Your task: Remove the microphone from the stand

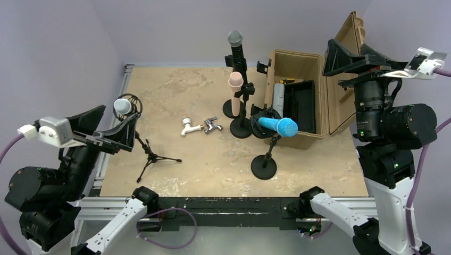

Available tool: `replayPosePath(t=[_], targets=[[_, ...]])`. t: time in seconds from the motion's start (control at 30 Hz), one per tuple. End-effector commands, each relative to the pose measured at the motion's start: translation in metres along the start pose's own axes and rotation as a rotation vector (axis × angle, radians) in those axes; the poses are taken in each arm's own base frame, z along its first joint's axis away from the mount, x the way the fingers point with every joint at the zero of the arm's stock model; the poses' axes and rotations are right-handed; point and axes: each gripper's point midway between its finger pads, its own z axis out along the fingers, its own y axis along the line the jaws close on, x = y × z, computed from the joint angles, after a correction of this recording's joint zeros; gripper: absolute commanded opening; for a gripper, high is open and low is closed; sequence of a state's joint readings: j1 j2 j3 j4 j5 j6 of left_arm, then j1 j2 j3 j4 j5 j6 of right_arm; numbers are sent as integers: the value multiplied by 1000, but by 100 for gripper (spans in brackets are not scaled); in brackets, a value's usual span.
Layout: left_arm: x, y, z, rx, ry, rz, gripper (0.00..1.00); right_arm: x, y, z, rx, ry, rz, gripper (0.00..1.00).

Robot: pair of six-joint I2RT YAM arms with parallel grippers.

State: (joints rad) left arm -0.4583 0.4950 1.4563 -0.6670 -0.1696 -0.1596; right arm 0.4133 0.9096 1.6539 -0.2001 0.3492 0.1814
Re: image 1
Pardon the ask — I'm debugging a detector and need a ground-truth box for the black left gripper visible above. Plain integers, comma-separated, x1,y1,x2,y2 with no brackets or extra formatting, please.
60,104,137,198

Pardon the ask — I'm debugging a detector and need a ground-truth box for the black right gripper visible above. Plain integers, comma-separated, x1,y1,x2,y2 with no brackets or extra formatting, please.
323,37,411,137

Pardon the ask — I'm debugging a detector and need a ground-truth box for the white microphone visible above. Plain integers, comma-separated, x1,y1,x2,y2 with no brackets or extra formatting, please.
113,98,133,115

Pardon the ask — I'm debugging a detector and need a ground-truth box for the black tripod shock mount stand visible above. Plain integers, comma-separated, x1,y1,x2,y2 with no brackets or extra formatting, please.
113,93,182,183

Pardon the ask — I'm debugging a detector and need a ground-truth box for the blue microphone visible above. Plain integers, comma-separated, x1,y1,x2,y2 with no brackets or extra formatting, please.
258,117,298,137

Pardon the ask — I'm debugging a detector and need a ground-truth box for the black round-base shock mount stand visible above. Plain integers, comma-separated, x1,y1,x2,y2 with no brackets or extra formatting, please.
249,107,283,181

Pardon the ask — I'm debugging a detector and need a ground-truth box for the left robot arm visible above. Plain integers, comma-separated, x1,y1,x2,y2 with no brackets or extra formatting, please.
5,105,158,254

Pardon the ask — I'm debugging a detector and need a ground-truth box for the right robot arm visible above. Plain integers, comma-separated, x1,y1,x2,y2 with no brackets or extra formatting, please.
287,39,437,254

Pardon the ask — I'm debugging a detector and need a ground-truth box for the black stand glitter mic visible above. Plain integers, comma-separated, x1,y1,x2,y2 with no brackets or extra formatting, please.
222,53,248,118

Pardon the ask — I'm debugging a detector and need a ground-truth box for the black glitter microphone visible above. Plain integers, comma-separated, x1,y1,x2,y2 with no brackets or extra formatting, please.
224,30,248,84

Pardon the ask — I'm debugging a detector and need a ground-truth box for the pink microphone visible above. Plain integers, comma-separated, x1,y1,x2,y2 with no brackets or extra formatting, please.
228,72,244,117

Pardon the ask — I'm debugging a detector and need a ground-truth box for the black clip stand pink mic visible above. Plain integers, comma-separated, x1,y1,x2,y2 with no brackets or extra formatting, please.
229,82,255,139

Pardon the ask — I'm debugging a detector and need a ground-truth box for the tan plastic tool case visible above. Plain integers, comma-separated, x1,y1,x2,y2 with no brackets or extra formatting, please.
256,11,366,150

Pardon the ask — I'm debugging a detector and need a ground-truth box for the black tray insert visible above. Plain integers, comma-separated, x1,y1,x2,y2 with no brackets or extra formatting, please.
283,80,316,133

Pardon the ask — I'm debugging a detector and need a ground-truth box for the yellow black screwdriver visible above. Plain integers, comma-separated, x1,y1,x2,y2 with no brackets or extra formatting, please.
279,79,296,85

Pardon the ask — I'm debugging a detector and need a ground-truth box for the grey plastic box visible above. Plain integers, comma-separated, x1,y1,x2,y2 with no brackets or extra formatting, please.
272,83,285,117

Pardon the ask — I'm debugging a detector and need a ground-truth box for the white plastic faucet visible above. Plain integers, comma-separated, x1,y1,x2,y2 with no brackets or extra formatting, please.
181,117,204,137

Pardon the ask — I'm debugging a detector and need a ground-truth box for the chrome metal faucet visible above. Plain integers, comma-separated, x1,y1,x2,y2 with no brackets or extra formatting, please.
204,116,223,134

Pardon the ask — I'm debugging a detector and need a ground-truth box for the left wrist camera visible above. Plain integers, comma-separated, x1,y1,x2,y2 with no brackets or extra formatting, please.
17,117,83,149

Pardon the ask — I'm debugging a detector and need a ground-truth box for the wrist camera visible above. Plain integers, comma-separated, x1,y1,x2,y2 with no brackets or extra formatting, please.
381,47,450,80
17,117,83,149

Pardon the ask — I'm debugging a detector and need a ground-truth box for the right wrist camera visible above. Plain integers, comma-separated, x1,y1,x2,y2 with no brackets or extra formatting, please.
381,47,450,80

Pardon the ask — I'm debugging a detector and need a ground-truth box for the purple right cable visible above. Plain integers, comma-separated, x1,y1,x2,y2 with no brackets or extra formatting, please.
405,69,451,254

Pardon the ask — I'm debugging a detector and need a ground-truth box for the purple cable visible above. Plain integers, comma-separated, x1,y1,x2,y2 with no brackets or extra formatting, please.
405,69,451,254
0,133,26,255

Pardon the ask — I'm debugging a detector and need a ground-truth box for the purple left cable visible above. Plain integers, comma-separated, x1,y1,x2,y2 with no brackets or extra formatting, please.
0,133,26,255

